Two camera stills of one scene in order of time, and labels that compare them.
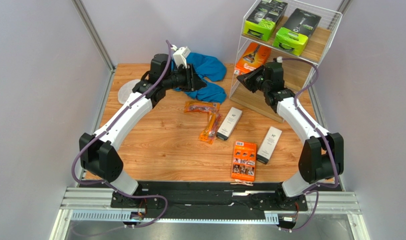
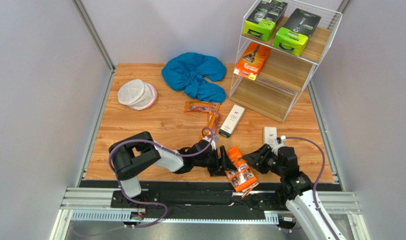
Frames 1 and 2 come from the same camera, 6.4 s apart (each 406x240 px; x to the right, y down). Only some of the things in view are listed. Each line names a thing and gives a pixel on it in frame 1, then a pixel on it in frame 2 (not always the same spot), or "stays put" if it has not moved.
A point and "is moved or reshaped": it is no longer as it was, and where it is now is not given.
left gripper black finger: (196, 82) to (227, 164)
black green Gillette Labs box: (293, 37) stays put
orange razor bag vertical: (207, 133) stays put
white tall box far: (268, 145) stays put
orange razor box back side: (244, 161) is moved or reshaped
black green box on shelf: (261, 21) stays put
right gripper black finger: (248, 79) to (256, 157)
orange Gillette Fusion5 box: (254, 56) stays put
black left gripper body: (180, 79) to (211, 160)
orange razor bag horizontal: (191, 106) stays put
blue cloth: (208, 67) stays put
